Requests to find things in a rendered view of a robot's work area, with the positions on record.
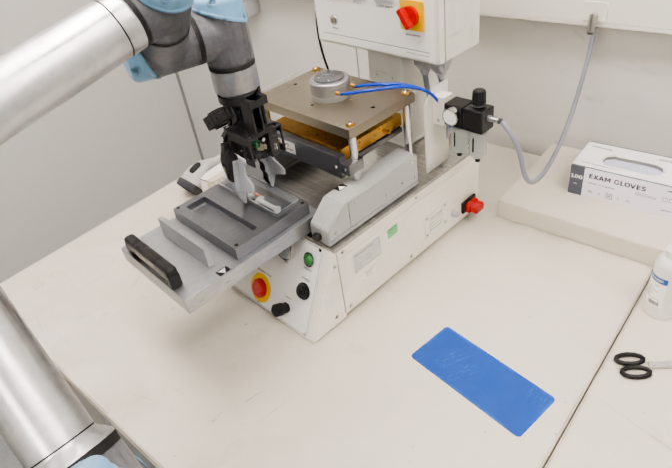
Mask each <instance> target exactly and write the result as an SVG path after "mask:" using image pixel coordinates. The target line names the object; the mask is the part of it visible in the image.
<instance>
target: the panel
mask: <svg viewBox="0 0 672 468"><path fill-rule="evenodd" d="M294 247H295V255H294V257H293V259H291V260H287V261H285V260H283V259H281V258H280V257H279V255H276V256H275V257H273V258H272V259H270V260H269V261H267V262H266V263H264V264H263V265H262V266H260V267H259V268H257V269H256V270H254V271H253V272H251V273H250V274H248V275H247V276H245V277H244V278H242V279H241V280H240V281H238V282H237V283H235V284H234V285H233V286H234V287H236V288H237V289H238V290H240V291H241V292H243V293H244V294H245V295H247V296H248V297H250V298H251V299H252V300H254V301H255V302H256V303H258V304H259V305H261V306H262V307H263V308H265V309H266V310H268V311H269V312H270V313H272V312H271V308H272V305H273V304H277V303H284V302H286V303H288V304H289V306H290V311H289V312H288V313H285V314H284V315H282V316H279V317H277V318H279V319H280V320H281V321H283V322H284V323H286V324H287V325H288V326H290V327H291V328H292V329H294V330H295V331H297V332H298V333H299V334H301V335H302V336H304V337H305V338H306V339H307V338H308V333H309V328H310V323H311V318H312V313H313V307H314V302H315V297H316V292H317V287H318V282H319V277H320V271H321V266H322V261H323V256H324V251H325V249H324V248H322V247H321V246H319V245H317V244H315V243H313V242H312V241H310V240H308V239H306V238H304V237H303V238H301V239H300V240H298V241H297V242H295V243H294ZM306 254H309V255H311V257H312V264H311V265H310V266H308V265H306V264H305V263H304V256H305V255H306ZM257 278H261V279H263V280H264V282H265V284H266V287H267V292H266V295H265V296H264V297H262V298H258V297H256V296H255V295H254V293H253V290H252V283H253V281H254V280H255V279H257ZM299 284H304V285H305V286H306V288H307V290H308V295H307V297H306V298H305V299H300V298H299V297H298V296H297V294H296V287H297V286H298V285H299Z"/></svg>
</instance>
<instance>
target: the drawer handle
mask: <svg viewBox="0 0 672 468"><path fill-rule="evenodd" d="M124 241H125V245H126V247H127V250H128V252H129V254H130V255H131V256H132V257H134V256H136V255H137V256H138V257H139V258H141V259H142V260H143V261H144V262H145V263H147V264H148V265H149V266H150V267H152V268H153V269H154V270H155V271H156V272H158V273H159V274H160V275H161V276H163V277H164V278H165V279H166V280H167V282H168V285H169V287H170V289H172V290H173V291H174V290H175V289H177V288H179V287H180V286H182V285H183V282H182V280H181V277H180V274H179V272H178V271H177V268H176V267H175V266H174V265H173V264H171V263H170V262H169V261H168V260H166V259H165V258H164V257H162V256H161V255H160V254H158V253H157V252H156V251H155V250H153V249H152V248H151V247H149V246H148V245H147V244H146V243H144V242H143V241H142V240H140V239H139V238H138V237H136V236H135V235H134V234H130V235H128V236H126V237H125V238H124Z"/></svg>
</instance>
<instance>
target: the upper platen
mask: <svg viewBox="0 0 672 468"><path fill-rule="evenodd" d="M276 122H279V123H281V126H282V130H283V131H286V132H288V133H291V134H294V135H296V136H299V137H301V138H304V139H307V140H309V141H312V142H314V143H317V144H319V145H322V146H325V147H327V148H330V149H332V150H335V151H337V152H340V153H343V154H345V159H346V160H347V159H348V158H350V153H349V145H348V139H346V138H343V137H340V136H337V135H335V134H332V133H329V132H326V131H323V130H321V129H318V128H315V127H312V126H310V125H307V124H304V123H301V122H299V121H296V120H293V119H290V118H288V117H285V116H284V117H282V118H280V119H278V120H276ZM401 125H402V121H401V114H400V113H397V112H396V113H394V114H393V115H391V116H389V117H388V118H386V119H384V120H383V121H381V122H379V123H378V124H376V125H374V126H373V127H371V128H369V129H368V130H366V131H364V132H363V133H361V134H359V135H358V136H356V138H357V146H358V155H359V156H361V157H363V156H364V155H366V154H367V153H369V152H371V151H372V150H374V149H375V148H377V147H379V146H380V145H382V144H383V143H385V142H386V141H388V140H390V139H391V138H393V137H394V136H396V135H398V134H399V133H401V132H402V127H400V126H401Z"/></svg>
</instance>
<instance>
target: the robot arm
mask: <svg viewBox="0 0 672 468"><path fill-rule="evenodd" d="M191 9H192V11H193V12H191ZM205 63H207V65H208V68H209V73H210V76H211V80H212V84H213V88H214V91H215V93H216V94H217V97H218V101H219V103H220V104H221V105H223V106H222V107H219V108H217V109H213V110H212V111H211V112H210V113H208V114H207V115H208V116H207V117H205V118H204V119H203V121H204V123H205V125H206V126H207V128H208V130H209V131H211V130H213V129H216V130H218V129H220V128H223V129H224V131H223V133H222V135H221V137H223V143H221V144H220V146H221V154H220V160H221V165H222V168H223V170H224V172H225V174H226V176H227V179H228V180H229V181H230V183H231V185H232V187H233V189H234V191H235V192H236V194H237V195H238V197H239V198H240V199H241V200H242V201H243V202H244V203H248V199H247V198H248V197H247V193H254V190H255V189H254V184H253V182H252V181H251V180H250V178H249V177H248V175H247V171H246V164H247V165H249V166H251V167H254V168H256V165H255V163H256V162H258V161H259V163H260V169H261V171H262V172H263V178H264V180H265V181H266V182H267V183H268V184H270V185H273V186H274V182H275V174H280V175H285V173H286V172H285V169H284V167H283V166H282V165H281V164H279V163H278V162H277V161H276V160H275V159H274V157H275V156H277V155H279V154H281V150H284V151H286V146H285V141H284V136H283V131H282V126H281V123H279V122H276V121H273V120H271V119H268V118H266V114H265V110H264V104H266V103H268V99H267V94H264V93H261V89H260V80H259V75H258V70H257V64H256V61H255V56H254V51H253V46H252V41H251V37H250V32H249V27H248V18H247V16H246V12H245V8H244V4H243V2H242V0H93V1H91V2H90V3H88V4H86V5H85V6H83V7H81V8H80V9H78V10H76V11H75V12H73V13H71V14H70V15H68V16H66V17H65V18H63V19H61V20H60V21H58V22H56V23H55V24H53V25H51V26H50V27H48V28H46V29H45V30H43V31H41V32H40V33H38V34H36V35H35V36H33V37H31V38H30V39H28V40H26V41H25V42H23V43H21V44H20V45H18V46H17V47H15V48H13V49H12V50H10V51H8V52H7V53H5V54H3V55H2V56H0V145H2V144H3V143H5V142H6V141H8V140H9V139H11V138H12V137H14V136H15V135H17V134H18V133H20V132H21V131H23V130H24V129H26V128H27V127H29V126H30V125H32V124H33V123H35V122H36V121H38V120H39V119H41V118H42V117H44V116H45V115H47V114H48V113H50V112H51V111H53V110H54V109H56V108H57V107H59V106H60V105H62V104H63V103H65V102H66V101H68V100H69V99H71V98H72V97H73V96H75V95H76V94H78V93H79V92H81V91H82V90H84V89H85V88H87V87H88V86H90V85H91V84H93V83H94V82H96V81H97V80H99V79H100V78H102V77H103V76H105V75H106V74H108V73H109V72H111V71H112V70H114V69H115V68H117V67H118V66H120V65H121V64H124V67H125V69H126V71H127V73H128V74H129V76H130V78H131V79H132V80H133V81H135V82H137V83H142V82H146V81H149V80H153V79H161V78H162V77H164V76H167V75H171V74H174V73H177V72H180V71H183V70H186V69H190V68H193V67H196V66H199V65H202V64H205ZM227 124H228V125H227ZM226 125H227V126H226ZM277 130H278V131H280V134H281V139H282V143H280V142H279V140H278V135H277ZM280 149H281V150H280ZM236 154H237V155H239V156H240V157H242V158H244V159H245V160H246V164H245V162H244V161H243V160H242V159H238V157H237V155H236ZM0 433H1V435H2V436H3V438H4V439H5V441H6V442H7V444H8V445H9V447H10V448H11V450H12V451H13V453H14V454H15V456H16V457H17V459H18V460H19V461H20V463H21V464H22V466H23V467H24V468H148V466H147V465H146V464H145V463H144V462H143V461H142V460H141V459H140V458H138V457H137V456H135V455H133V454H132V452H131V451H130V449H129V448H128V446H127V445H126V443H125V442H124V441H123V439H122V438H121V437H120V435H119V434H118V432H117V431H116V429H115V428H114V427H113V426H106V425H99V424H96V423H94V421H93V420H92V418H91V417H90V415H89V414H88V412H87V411H86V409H85V408H84V407H83V405H82V404H81V402H80V401H79V399H78V398H77V396H76V395H75V393H74V392H73V390H72V389H71V388H70V386H69V385H68V383H67V382H66V380H65V379H64V377H63V376H62V374H61V373H60V371H59V370H58V369H57V367H56V366H55V364H54V363H53V361H52V360H51V358H50V357H49V355H48V354H47V352H46V351H45V350H44V348H43V347H42V345H41V344H40V342H39V341H38V339H37V338H36V336H35V335H34V333H33V332H32V330H31V329H30V328H29V326H28V325H27V323H26V322H25V320H24V319H23V317H22V316H21V314H20V313H19V311H18V310H17V309H16V307H15V306H14V304H13V303H12V301H11V300H10V298H9V297H8V295H7V294H6V292H5V291H4V290H3V288H2V287H1V285H0Z"/></svg>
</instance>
